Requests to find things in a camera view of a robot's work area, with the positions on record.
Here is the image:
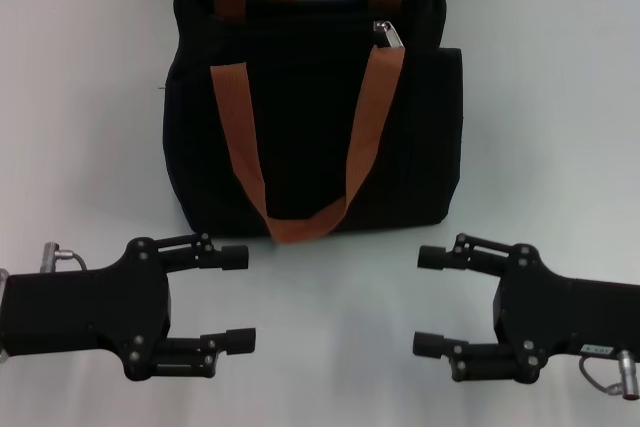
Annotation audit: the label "black bag with brown straps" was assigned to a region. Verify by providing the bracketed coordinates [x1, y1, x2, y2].
[162, 0, 464, 245]

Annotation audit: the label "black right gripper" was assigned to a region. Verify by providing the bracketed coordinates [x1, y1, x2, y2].
[412, 232, 640, 386]

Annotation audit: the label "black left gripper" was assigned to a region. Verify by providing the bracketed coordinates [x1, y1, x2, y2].
[0, 231, 258, 381]

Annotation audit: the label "left arm cable with connector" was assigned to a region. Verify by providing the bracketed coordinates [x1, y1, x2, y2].
[39, 241, 91, 275]

